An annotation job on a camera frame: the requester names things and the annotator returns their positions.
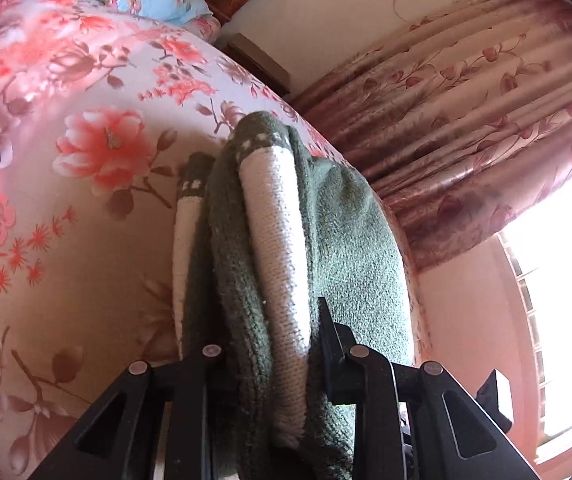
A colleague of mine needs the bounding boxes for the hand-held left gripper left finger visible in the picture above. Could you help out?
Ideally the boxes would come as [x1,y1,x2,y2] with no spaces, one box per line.
[28,344,239,480]

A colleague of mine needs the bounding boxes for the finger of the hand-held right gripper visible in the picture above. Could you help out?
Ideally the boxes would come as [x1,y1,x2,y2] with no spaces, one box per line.
[476,367,515,434]

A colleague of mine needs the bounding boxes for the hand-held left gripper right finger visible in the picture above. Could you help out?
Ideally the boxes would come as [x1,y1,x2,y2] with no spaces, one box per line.
[311,296,542,480]

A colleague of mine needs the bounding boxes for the green and white knit sweater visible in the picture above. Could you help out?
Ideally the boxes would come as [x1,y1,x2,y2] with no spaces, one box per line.
[173,110,414,480]

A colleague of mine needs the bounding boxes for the window with metal grille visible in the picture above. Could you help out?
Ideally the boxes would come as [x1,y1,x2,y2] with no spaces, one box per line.
[497,195,572,466]

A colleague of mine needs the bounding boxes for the pink floral curtain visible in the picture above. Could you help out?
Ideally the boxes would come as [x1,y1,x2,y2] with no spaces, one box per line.
[286,0,572,275]

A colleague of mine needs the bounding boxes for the dark wooden nightstand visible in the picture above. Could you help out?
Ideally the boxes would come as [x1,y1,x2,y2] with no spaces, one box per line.
[222,32,293,95]

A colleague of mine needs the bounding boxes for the bed with pink floral sheet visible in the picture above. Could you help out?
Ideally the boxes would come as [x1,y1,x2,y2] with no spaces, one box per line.
[0,0,432,480]

